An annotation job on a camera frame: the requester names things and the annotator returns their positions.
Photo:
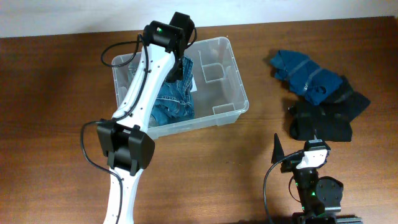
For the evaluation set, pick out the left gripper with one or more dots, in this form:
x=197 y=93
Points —
x=176 y=70

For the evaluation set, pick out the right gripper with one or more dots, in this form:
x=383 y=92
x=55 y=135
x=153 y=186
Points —
x=290 y=165

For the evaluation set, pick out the black garment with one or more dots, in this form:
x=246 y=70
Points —
x=315 y=121
x=345 y=101

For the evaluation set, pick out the clear plastic storage bin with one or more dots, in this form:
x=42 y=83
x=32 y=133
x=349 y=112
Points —
x=220 y=97

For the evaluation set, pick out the blue garment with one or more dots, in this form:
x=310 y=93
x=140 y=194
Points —
x=305 y=77

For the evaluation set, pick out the dark blue jeans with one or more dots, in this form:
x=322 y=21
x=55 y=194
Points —
x=174 y=102

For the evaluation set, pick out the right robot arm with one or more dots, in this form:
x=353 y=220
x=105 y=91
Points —
x=320 y=197

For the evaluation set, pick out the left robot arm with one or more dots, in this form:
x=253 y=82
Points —
x=124 y=138

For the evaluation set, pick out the white label in bin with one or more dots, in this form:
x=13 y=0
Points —
x=194 y=86

